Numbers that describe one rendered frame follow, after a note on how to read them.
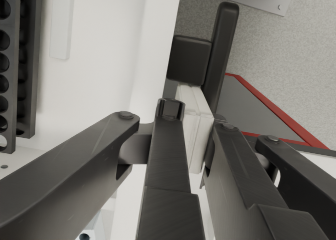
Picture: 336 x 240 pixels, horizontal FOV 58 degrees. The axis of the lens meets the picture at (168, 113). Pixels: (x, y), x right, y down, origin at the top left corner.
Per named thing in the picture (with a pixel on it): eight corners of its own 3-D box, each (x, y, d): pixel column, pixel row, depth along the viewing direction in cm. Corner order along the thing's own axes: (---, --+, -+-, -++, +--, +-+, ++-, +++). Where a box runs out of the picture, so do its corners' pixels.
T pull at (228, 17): (237, 5, 19) (242, 3, 17) (211, 118, 21) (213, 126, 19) (179, -7, 18) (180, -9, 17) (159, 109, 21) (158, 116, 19)
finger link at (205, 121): (198, 113, 14) (215, 116, 14) (189, 82, 20) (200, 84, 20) (185, 173, 14) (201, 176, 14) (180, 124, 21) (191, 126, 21)
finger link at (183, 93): (185, 173, 14) (170, 170, 14) (180, 124, 21) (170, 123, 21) (198, 113, 14) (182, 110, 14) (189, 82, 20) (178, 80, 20)
